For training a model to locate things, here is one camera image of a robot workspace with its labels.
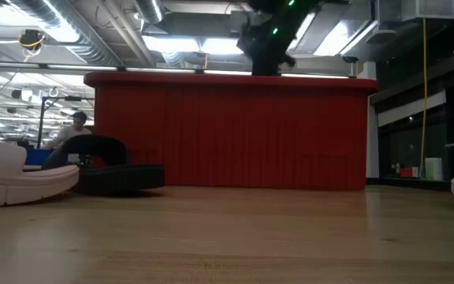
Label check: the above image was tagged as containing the red plastic bin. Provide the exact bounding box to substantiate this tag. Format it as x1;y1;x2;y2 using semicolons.
83;70;380;192

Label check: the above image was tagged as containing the light green container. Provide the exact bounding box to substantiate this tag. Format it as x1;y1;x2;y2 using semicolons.
424;157;444;181

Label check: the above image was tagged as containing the person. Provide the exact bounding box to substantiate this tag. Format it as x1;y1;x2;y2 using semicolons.
44;110;93;151

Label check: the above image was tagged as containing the silver spiral air duct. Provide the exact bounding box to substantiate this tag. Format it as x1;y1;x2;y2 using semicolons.
134;0;165;24
9;0;122;67

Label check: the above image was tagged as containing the yellow power cord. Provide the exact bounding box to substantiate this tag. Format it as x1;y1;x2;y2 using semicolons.
419;17;429;178

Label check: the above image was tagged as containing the black slide sandal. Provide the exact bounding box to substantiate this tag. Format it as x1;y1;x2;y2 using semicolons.
40;133;166;197

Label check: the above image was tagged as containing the yellow cord reel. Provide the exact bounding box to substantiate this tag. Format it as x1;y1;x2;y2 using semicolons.
17;28;47;63

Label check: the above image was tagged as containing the blue panel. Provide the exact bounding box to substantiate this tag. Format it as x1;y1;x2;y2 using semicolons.
24;148;54;166

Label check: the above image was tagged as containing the black metal stand frame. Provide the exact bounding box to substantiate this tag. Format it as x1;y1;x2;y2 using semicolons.
36;95;95;150

